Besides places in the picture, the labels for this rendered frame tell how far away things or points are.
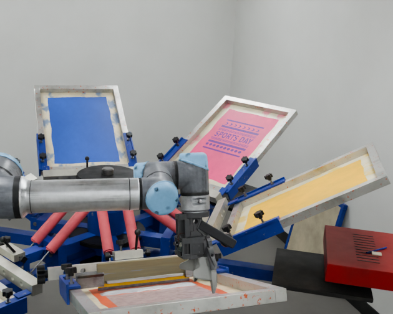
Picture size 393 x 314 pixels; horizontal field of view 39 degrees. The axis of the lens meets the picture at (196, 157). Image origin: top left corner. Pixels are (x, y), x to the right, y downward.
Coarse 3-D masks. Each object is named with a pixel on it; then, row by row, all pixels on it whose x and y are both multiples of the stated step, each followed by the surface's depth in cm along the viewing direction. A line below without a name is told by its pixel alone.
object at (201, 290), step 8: (192, 280) 220; (168, 288) 203; (176, 288) 201; (184, 288) 200; (192, 288) 199; (200, 288) 198; (208, 288) 196; (216, 288) 195; (168, 296) 186; (176, 296) 185; (184, 296) 184; (192, 296) 182; (200, 296) 181
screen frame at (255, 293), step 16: (240, 288) 188; (256, 288) 176; (272, 288) 165; (80, 304) 161; (144, 304) 153; (160, 304) 152; (176, 304) 154; (192, 304) 155; (208, 304) 156; (224, 304) 158; (240, 304) 159; (256, 304) 161
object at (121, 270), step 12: (108, 264) 207; (120, 264) 208; (132, 264) 210; (144, 264) 211; (156, 264) 212; (168, 264) 214; (108, 276) 206; (120, 276) 208; (132, 276) 209; (144, 276) 210
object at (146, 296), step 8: (120, 288) 211; (128, 288) 210; (96, 296) 196; (104, 296) 195; (112, 296) 194; (120, 296) 193; (128, 296) 191; (136, 296) 190; (144, 296) 189; (152, 296) 188; (160, 296) 187; (104, 304) 178; (112, 304) 177; (120, 304) 176; (128, 304) 175; (136, 304) 174
